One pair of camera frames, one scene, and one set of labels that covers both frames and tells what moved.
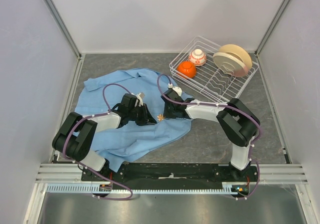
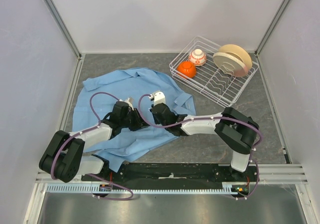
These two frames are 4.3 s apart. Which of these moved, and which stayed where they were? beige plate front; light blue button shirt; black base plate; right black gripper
Moved: right black gripper
Stayed: beige plate front; black base plate; light blue button shirt
